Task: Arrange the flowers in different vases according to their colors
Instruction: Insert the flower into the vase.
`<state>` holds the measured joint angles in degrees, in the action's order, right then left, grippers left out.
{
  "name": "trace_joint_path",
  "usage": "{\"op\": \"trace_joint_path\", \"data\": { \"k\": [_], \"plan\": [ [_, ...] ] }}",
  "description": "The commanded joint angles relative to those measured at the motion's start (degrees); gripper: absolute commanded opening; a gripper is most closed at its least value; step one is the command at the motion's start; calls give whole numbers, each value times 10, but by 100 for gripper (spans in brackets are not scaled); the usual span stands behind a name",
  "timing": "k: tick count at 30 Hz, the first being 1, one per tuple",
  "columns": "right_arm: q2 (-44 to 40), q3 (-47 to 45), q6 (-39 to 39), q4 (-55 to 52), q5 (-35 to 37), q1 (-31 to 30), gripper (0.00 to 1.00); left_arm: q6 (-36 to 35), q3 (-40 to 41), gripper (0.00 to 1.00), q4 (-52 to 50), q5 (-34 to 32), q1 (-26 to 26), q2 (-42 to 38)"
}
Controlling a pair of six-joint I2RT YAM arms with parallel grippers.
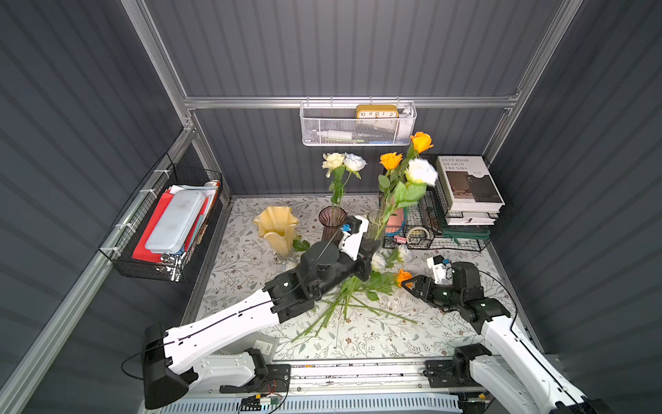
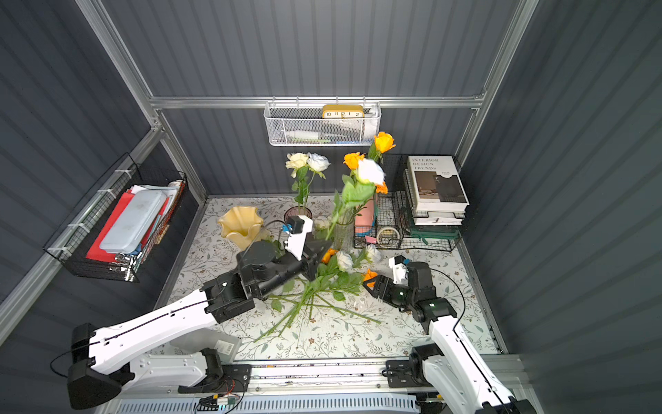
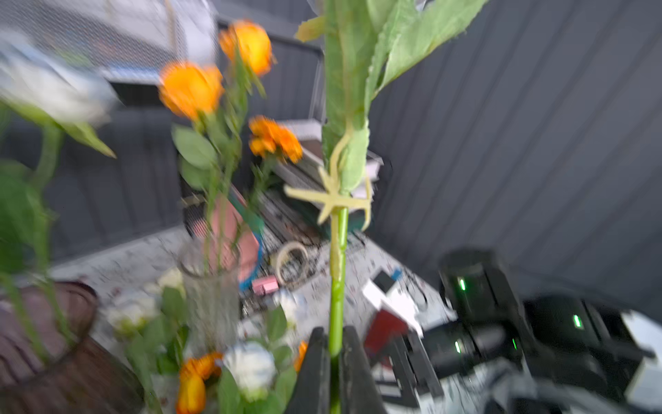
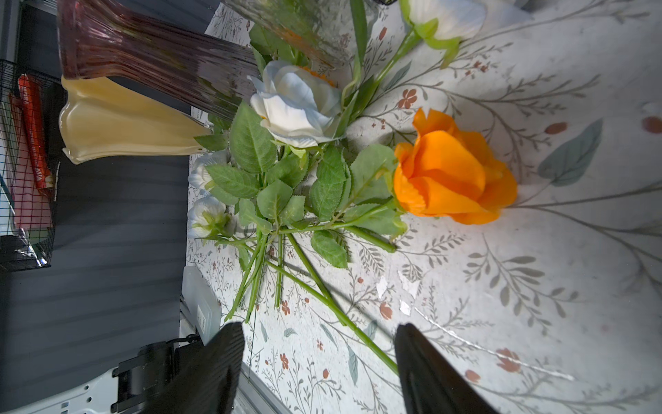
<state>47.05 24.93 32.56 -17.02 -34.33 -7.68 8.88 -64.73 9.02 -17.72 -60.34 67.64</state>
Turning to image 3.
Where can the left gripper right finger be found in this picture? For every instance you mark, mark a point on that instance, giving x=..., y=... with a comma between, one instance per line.
x=359, y=393

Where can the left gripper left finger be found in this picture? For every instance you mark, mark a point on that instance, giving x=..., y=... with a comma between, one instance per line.
x=311, y=393

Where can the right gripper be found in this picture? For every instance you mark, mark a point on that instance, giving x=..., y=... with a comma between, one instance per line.
x=490, y=324

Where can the orange marigold stem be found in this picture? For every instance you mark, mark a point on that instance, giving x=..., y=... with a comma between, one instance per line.
x=274, y=144

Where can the white rose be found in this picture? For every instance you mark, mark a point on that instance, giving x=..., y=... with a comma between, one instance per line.
x=367, y=45
x=63, y=101

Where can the yellow orange rose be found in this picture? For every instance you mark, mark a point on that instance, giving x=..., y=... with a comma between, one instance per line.
x=249, y=51

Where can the pile of flowers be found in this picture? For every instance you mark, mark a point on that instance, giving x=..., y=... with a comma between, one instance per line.
x=255, y=375

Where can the red notebook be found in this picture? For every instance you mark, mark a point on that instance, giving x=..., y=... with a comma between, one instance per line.
x=384, y=326

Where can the tape roll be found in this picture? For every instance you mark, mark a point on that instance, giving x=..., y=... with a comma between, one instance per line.
x=292, y=263

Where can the clear glass vase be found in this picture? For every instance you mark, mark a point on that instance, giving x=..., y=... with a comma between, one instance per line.
x=211, y=271

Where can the pink folder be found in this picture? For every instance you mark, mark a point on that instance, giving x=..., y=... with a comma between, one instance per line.
x=250, y=244

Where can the purple ribbed glass vase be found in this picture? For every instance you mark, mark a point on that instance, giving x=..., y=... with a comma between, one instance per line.
x=77, y=377

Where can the white wire wall basket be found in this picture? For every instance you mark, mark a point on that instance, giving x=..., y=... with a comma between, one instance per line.
x=127, y=42

